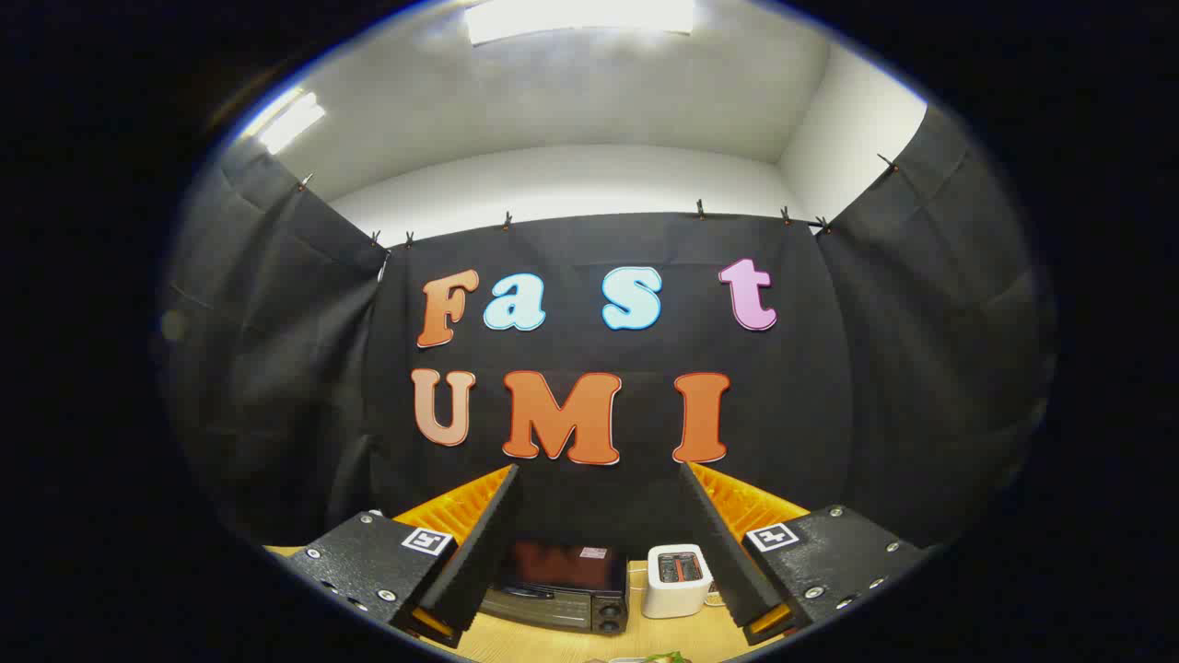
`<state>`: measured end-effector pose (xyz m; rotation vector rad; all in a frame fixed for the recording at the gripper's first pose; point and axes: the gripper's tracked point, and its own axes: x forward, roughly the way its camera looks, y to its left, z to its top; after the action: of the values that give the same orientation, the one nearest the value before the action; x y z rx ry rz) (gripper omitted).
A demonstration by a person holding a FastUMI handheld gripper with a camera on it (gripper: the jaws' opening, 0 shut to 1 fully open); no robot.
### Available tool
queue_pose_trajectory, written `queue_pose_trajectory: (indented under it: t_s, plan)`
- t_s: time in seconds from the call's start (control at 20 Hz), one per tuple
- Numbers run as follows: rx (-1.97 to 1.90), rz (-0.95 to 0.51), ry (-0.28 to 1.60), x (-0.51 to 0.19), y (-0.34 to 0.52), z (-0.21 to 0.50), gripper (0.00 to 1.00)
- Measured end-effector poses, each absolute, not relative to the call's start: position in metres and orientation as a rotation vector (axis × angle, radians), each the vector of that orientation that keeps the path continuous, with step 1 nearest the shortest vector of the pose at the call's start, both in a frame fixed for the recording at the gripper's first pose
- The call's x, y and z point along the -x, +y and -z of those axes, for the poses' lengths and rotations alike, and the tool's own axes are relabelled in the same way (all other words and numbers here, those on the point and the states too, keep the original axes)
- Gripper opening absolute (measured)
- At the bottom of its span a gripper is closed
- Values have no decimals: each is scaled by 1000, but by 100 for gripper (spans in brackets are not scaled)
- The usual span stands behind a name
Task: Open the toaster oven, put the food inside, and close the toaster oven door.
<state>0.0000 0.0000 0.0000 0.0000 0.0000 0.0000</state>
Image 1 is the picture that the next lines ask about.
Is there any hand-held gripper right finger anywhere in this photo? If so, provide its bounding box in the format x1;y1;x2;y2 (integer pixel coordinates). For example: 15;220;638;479
679;460;927;646

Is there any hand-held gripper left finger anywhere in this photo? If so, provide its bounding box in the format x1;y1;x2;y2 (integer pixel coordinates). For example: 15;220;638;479
276;463;523;650

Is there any black toaster oven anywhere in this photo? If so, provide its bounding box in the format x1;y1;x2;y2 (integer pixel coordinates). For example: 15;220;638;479
479;541;630;636

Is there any white pop-up toaster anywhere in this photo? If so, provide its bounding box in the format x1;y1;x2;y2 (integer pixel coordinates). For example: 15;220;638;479
642;543;715;620

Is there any row of cloth clips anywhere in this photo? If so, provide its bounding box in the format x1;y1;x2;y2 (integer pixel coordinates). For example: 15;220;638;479
297;152;899;248

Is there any narrow ceiling light panel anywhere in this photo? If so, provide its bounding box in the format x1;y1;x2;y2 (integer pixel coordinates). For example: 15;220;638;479
244;87;328;156

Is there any wide ceiling light panel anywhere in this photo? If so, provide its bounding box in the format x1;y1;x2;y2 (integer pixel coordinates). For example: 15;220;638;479
465;0;696;45

